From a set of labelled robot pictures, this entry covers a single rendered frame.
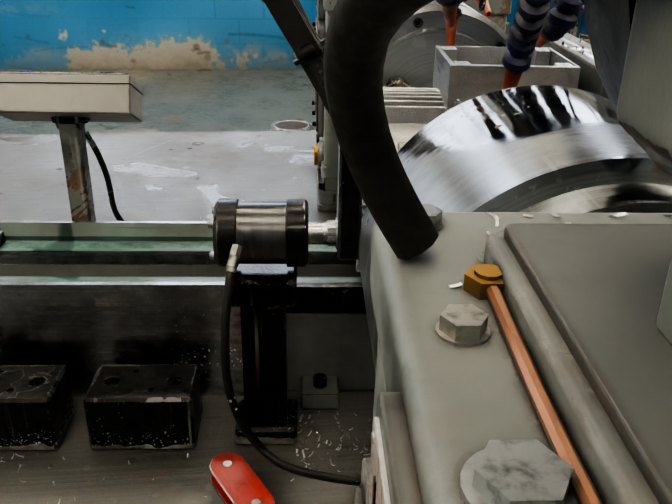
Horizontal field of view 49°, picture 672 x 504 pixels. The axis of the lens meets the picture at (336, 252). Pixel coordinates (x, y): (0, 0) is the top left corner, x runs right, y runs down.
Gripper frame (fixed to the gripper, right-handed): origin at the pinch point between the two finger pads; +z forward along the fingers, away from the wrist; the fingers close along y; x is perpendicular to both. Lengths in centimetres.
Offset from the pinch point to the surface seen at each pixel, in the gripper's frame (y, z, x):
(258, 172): 57, 21, 25
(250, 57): 543, 64, 91
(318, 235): -20.5, 6.9, 5.4
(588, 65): -9.2, 8.6, -23.0
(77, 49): 532, -10, 207
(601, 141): -40.9, 1.3, -14.6
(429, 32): 14.7, 3.8, -12.7
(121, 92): 13.3, -8.6, 24.1
